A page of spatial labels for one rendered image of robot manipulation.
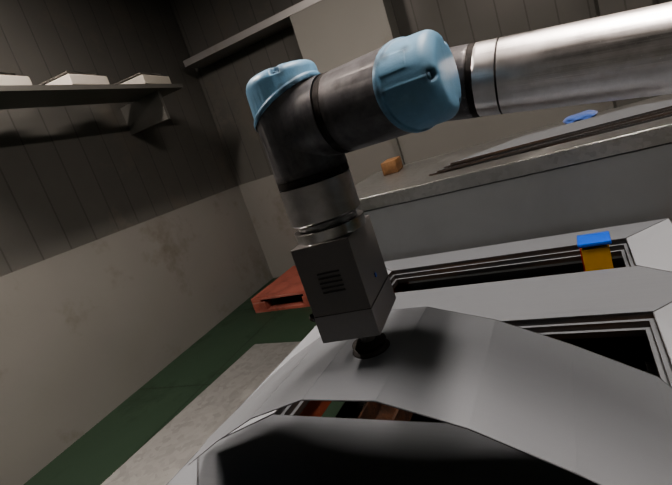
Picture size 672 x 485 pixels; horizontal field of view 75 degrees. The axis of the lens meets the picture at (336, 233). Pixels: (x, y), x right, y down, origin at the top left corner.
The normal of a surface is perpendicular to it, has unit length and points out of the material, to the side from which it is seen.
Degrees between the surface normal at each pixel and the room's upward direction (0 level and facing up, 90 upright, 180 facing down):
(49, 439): 90
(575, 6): 90
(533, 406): 27
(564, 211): 90
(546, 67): 84
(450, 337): 18
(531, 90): 111
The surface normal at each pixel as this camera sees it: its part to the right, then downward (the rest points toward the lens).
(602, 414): 0.16, -0.89
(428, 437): -0.31, -0.93
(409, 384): -0.04, -0.94
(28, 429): 0.88, -0.20
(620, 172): -0.43, 0.32
